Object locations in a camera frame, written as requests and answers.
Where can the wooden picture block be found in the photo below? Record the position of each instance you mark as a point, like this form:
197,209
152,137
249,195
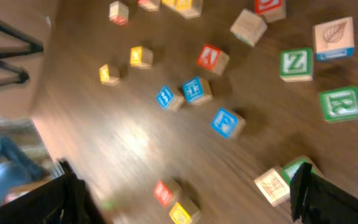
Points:
274,185

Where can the red I block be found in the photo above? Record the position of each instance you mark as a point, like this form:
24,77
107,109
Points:
167,192

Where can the red A block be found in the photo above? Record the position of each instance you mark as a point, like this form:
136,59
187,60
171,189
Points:
213,59

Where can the blue E block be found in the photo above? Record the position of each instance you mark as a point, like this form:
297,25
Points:
169,98

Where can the blue F block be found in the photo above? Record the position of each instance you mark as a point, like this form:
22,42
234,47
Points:
197,91

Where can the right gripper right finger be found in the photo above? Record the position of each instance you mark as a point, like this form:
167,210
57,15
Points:
314,200

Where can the wooden block green side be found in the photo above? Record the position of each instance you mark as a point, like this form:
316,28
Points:
248,27

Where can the yellow block beside it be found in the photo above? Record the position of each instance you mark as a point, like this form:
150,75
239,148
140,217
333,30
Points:
189,8

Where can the blue P block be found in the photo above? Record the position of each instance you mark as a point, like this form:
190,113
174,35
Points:
227,123

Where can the yellow block lower left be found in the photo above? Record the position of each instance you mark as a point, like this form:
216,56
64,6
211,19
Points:
141,57

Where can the wooden leaf block blue side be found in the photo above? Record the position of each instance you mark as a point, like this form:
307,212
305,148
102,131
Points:
334,39

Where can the wooden block red side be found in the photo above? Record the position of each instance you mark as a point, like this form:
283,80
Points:
118,13

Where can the yellow block far left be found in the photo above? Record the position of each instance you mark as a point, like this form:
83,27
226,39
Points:
109,75

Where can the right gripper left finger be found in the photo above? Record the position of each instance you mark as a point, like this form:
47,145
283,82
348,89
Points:
65,199

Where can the red block top centre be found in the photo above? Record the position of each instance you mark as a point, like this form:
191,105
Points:
271,10

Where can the green V block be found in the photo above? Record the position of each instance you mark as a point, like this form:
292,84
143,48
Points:
291,168

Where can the person in blue jeans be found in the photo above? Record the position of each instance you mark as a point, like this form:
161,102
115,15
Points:
16,168

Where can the black tripod stand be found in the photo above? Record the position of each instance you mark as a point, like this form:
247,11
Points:
33,46

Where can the yellow C block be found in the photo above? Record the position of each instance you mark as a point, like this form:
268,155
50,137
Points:
185,211

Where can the yellow block upper left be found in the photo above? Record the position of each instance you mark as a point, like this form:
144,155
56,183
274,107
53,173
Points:
172,4

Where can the green R block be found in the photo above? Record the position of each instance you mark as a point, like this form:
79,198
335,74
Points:
339,104

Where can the green Z block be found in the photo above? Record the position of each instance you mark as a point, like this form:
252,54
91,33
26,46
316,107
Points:
296,65

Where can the red block left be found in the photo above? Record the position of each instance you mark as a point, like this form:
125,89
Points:
150,5

